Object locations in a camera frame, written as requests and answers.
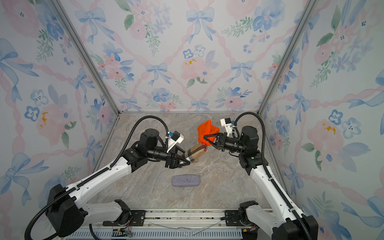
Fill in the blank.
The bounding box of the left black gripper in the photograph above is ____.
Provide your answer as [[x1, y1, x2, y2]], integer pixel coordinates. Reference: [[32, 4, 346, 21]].
[[148, 146, 191, 169]]

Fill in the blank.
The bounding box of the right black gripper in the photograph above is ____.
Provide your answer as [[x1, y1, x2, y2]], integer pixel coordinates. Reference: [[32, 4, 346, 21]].
[[204, 133, 247, 156]]

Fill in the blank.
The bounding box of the orange microfiber cloth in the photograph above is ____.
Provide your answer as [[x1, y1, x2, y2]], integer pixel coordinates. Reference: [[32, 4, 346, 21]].
[[198, 120, 220, 146]]

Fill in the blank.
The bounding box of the plaid eyeglass case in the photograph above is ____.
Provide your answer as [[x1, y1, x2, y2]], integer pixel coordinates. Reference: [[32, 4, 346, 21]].
[[183, 143, 208, 163]]

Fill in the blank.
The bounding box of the purple eyeglass case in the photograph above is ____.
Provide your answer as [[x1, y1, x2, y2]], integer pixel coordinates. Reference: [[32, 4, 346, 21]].
[[172, 175, 201, 187]]

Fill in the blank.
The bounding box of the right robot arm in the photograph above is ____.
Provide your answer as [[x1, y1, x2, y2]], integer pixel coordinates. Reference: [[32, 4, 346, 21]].
[[204, 126, 319, 240]]

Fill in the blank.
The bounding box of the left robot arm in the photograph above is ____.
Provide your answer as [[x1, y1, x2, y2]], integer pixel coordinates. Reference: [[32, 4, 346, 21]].
[[46, 129, 191, 238]]

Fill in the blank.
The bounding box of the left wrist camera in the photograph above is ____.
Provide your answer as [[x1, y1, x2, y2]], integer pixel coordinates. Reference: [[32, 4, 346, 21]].
[[167, 131, 185, 153]]

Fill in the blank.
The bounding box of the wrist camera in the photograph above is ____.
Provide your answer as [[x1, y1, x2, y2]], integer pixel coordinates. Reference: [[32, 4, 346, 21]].
[[220, 118, 239, 139], [167, 131, 185, 153]]

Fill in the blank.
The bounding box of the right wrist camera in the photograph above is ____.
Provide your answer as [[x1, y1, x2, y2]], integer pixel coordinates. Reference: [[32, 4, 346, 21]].
[[220, 118, 239, 139]]

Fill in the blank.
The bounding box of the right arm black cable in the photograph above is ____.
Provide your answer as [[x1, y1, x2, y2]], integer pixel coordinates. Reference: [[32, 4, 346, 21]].
[[233, 111, 311, 240]]

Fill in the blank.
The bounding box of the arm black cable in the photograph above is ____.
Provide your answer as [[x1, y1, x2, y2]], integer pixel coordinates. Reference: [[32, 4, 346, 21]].
[[24, 115, 170, 240], [233, 111, 311, 240]]

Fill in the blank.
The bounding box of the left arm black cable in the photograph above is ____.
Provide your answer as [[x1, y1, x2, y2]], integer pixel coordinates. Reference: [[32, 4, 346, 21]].
[[24, 115, 170, 240]]

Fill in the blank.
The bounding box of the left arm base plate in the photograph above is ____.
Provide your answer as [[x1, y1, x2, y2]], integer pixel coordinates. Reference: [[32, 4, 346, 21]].
[[103, 210, 147, 227]]

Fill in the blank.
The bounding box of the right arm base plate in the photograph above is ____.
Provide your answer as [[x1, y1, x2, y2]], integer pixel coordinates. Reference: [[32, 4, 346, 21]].
[[221, 210, 250, 227]]

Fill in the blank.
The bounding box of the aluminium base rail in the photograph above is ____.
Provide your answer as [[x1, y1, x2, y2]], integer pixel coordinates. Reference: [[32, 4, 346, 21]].
[[66, 209, 272, 240]]

